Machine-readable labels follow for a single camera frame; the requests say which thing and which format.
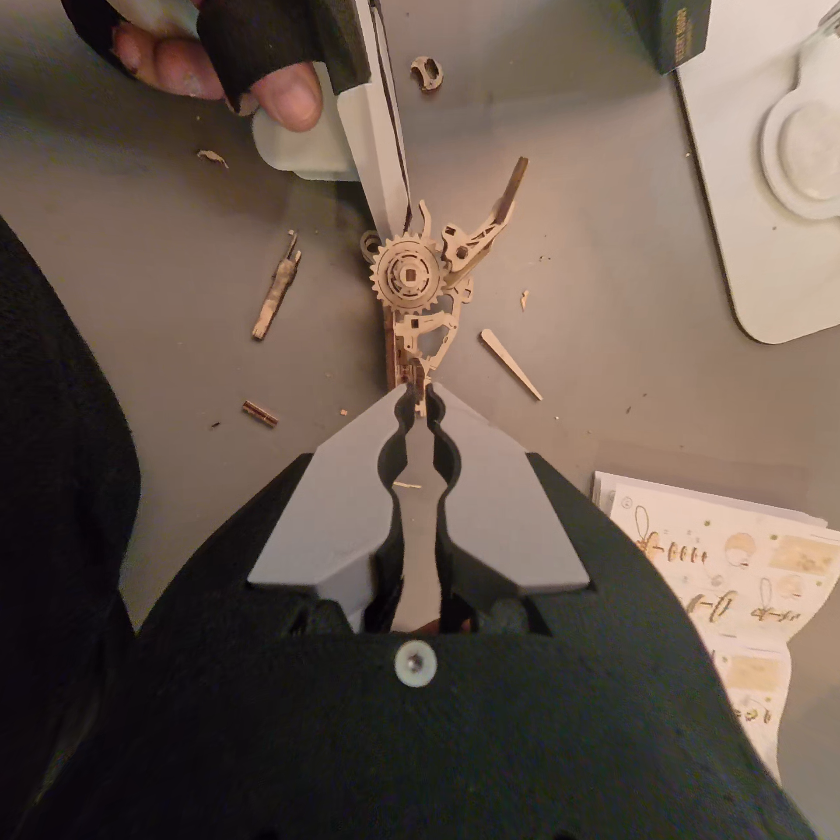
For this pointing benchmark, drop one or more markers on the person's black clothing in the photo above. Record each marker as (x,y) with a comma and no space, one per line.
(52,459)

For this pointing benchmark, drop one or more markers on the small d-shaped wooden piece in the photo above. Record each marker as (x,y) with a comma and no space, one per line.
(438,77)

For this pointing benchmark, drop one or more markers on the long notched wooden strip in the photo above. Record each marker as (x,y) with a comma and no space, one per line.
(502,351)

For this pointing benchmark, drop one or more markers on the person's left hand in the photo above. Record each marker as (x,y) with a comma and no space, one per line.
(177,65)

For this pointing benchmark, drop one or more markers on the brown wooden model assembly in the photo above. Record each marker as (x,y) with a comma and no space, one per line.
(395,358)

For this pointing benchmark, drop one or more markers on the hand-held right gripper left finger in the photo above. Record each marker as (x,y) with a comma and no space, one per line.
(321,518)

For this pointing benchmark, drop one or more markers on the dark wooden scrap piece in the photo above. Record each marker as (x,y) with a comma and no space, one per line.
(259,413)

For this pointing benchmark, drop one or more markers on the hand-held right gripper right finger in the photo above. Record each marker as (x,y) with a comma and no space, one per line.
(518,525)

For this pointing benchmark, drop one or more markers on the open instruction booklet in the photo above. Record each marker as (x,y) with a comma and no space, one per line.
(722,590)

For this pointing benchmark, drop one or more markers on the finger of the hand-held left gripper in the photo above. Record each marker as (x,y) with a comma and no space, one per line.
(392,65)
(371,144)

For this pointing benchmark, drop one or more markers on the dark model kit box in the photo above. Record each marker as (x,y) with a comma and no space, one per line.
(669,33)

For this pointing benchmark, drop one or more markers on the pointed dark wooden stick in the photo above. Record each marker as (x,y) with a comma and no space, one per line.
(275,295)

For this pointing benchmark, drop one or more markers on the wooden book stand white base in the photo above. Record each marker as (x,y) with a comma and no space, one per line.
(735,197)

